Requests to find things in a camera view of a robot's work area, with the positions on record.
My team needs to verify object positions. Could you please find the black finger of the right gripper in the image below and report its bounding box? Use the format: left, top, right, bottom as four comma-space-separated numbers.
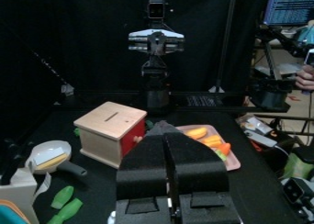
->
149, 31, 167, 57

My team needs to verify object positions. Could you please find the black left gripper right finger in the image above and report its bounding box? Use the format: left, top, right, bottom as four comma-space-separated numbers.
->
165, 123, 243, 224

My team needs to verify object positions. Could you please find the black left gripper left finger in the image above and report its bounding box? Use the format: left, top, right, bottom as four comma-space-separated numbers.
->
114, 120, 173, 224

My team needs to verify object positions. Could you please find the person's hand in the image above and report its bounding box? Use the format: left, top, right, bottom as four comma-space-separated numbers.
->
294, 64, 314, 92

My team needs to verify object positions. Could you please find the pink plastic tray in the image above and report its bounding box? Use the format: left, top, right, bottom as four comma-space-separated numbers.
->
175, 124, 242, 173

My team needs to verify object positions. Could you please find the toy carrot with green top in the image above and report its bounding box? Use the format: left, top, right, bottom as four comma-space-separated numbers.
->
215, 142, 233, 162

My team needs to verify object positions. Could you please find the orange toy bread slice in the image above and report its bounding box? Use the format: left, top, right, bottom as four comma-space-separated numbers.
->
202, 134, 223, 149

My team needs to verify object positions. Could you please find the orange toy croissant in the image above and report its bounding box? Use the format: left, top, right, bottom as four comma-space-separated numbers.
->
186, 127, 209, 140

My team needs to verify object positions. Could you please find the wooden box with red side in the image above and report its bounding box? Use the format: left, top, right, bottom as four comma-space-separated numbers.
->
72, 101, 149, 170

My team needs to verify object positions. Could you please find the white grey handheld device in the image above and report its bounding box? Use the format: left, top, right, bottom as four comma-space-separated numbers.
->
243, 115, 279, 150

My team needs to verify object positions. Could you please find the green toy bottle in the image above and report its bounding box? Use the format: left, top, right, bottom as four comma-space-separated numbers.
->
51, 185, 76, 210

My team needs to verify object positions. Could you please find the green toy vegetable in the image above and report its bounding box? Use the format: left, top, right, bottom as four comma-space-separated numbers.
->
46, 197, 84, 224

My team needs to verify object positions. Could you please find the yellow white toy slice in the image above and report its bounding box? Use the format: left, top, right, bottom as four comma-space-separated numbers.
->
31, 146, 68, 171

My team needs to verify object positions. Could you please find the white paper strip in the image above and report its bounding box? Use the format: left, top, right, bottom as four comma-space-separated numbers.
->
34, 172, 52, 202

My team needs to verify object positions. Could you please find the green black bag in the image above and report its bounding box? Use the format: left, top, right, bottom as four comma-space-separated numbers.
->
282, 145, 314, 180

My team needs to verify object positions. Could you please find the computer monitor with text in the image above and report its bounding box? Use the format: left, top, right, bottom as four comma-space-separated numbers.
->
262, 0, 314, 28

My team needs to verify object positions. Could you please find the white smartphone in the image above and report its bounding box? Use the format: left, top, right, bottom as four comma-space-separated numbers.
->
304, 48, 314, 67

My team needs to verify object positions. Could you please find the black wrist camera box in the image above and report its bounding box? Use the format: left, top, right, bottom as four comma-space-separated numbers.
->
147, 0, 166, 20

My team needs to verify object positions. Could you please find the black frame pole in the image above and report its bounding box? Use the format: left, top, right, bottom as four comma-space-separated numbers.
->
207, 0, 239, 95

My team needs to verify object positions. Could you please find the white toy pan grey handle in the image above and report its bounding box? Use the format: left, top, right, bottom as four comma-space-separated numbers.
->
24, 140, 88, 177

